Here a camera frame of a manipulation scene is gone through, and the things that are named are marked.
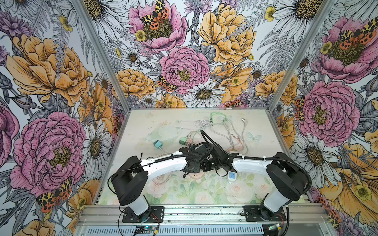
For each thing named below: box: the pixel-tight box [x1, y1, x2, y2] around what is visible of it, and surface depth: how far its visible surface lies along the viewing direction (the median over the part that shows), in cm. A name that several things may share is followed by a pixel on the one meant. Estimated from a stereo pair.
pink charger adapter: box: [186, 138, 193, 146], surface depth 101 cm
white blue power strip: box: [227, 171, 238, 182], surface depth 86 cm
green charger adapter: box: [179, 136, 188, 146], surface depth 102 cm
